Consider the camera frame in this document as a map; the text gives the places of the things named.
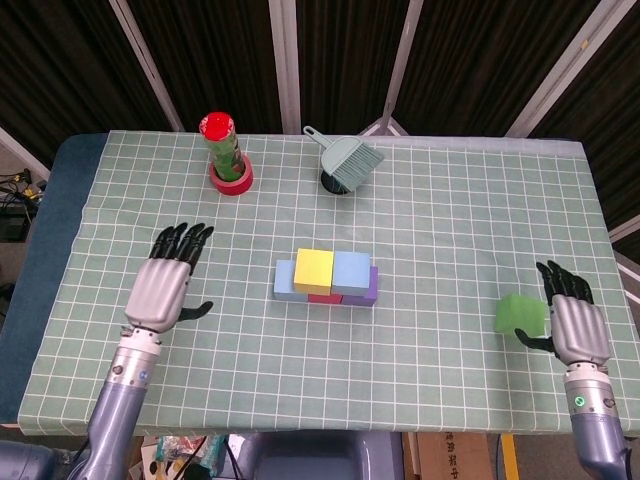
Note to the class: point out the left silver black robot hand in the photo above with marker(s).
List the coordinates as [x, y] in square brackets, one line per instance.
[157, 295]

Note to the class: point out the colourful printed bag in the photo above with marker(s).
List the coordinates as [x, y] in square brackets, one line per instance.
[170, 450]

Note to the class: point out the white partition frame post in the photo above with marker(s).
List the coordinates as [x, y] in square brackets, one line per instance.
[565, 65]
[285, 65]
[146, 65]
[404, 50]

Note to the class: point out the black electronics box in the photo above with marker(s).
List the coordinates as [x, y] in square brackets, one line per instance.
[12, 226]

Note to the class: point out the green checked tablecloth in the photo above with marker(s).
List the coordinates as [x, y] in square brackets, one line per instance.
[320, 365]

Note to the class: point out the teal hand brush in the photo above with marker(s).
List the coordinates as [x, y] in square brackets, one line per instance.
[352, 162]

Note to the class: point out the light blue foam cube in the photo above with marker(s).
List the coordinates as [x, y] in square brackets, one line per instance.
[285, 285]
[351, 272]

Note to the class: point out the green foam cube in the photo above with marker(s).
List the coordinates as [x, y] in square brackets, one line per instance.
[520, 312]

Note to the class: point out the yellow foam cube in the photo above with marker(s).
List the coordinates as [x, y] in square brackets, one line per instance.
[313, 270]

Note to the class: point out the purple foam cube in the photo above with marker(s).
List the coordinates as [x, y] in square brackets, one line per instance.
[367, 292]

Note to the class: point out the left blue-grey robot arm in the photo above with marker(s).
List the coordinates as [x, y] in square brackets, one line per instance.
[120, 405]

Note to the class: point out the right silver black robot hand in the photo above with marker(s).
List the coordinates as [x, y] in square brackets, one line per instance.
[577, 325]

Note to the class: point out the red tape roll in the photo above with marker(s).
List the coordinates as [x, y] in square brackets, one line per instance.
[235, 190]

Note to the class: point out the green can with red lid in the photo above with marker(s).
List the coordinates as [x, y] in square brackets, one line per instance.
[225, 150]

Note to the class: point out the white frame bar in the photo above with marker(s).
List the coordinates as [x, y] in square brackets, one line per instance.
[629, 266]
[625, 227]
[22, 152]

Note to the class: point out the brown cardboard box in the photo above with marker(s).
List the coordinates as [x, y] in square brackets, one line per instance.
[450, 460]

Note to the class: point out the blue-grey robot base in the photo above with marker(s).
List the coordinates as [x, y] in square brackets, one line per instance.
[315, 457]

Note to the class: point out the pink foam cube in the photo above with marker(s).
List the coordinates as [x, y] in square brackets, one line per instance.
[325, 299]

